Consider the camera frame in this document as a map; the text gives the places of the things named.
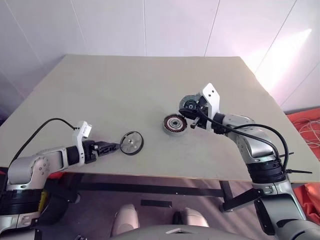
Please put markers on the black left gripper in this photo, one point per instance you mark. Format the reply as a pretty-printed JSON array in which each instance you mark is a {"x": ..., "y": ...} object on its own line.
[{"x": 90, "y": 152}]

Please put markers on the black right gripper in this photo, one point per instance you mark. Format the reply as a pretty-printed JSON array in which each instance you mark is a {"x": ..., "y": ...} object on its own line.
[{"x": 206, "y": 115}]

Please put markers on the silver spoked rotor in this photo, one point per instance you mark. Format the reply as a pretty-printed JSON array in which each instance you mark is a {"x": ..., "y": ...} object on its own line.
[{"x": 189, "y": 103}]

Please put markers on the grey motor housing copper windings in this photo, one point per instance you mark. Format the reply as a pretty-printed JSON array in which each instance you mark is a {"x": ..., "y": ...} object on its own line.
[{"x": 175, "y": 123}]

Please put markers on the black round motor lid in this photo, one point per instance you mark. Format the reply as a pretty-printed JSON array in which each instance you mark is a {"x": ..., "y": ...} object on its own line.
[{"x": 136, "y": 148}]

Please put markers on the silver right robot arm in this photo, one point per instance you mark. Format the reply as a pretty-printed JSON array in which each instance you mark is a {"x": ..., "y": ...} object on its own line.
[{"x": 255, "y": 150}]

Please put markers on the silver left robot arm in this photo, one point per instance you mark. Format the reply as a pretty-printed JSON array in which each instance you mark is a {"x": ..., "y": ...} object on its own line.
[{"x": 22, "y": 165}]

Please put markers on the small orange fabric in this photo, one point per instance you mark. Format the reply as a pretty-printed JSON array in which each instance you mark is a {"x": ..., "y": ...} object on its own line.
[{"x": 56, "y": 176}]

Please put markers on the black tape strip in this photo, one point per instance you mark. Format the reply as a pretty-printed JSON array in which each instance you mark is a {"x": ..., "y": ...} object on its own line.
[{"x": 156, "y": 203}]

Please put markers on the beige left robot foot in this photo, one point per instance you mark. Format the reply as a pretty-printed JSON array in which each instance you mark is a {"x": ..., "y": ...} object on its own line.
[{"x": 127, "y": 220}]

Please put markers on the beige robot foot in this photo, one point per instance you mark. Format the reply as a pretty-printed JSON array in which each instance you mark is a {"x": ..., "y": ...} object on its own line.
[
  {"x": 127, "y": 220},
  {"x": 192, "y": 217}
]

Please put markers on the grey robot torso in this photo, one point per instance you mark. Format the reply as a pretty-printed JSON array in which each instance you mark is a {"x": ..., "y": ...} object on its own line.
[{"x": 150, "y": 233}]

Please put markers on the short black zip tie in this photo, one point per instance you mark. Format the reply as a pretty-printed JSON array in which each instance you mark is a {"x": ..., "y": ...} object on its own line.
[{"x": 282, "y": 156}]

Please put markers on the beige right robot foot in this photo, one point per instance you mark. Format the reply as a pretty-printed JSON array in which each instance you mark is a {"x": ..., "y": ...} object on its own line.
[{"x": 192, "y": 217}]

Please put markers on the large orange fabric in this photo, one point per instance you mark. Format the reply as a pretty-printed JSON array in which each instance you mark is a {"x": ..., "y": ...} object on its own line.
[{"x": 305, "y": 115}]

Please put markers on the long black zip tie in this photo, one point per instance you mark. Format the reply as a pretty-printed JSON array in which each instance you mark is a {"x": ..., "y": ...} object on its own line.
[{"x": 300, "y": 171}]

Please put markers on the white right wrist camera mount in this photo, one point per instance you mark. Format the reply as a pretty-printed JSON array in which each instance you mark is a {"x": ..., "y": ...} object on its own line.
[{"x": 211, "y": 97}]

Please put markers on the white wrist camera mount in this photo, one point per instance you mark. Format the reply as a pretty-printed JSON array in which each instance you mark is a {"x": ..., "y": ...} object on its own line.
[
  {"x": 77, "y": 136},
  {"x": 211, "y": 97}
]

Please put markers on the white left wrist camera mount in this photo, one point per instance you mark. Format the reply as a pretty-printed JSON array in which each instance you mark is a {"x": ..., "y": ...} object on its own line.
[{"x": 77, "y": 136}]

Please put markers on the black metal table frame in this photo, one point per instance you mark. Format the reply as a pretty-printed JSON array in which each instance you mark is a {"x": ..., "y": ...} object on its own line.
[{"x": 150, "y": 188}]

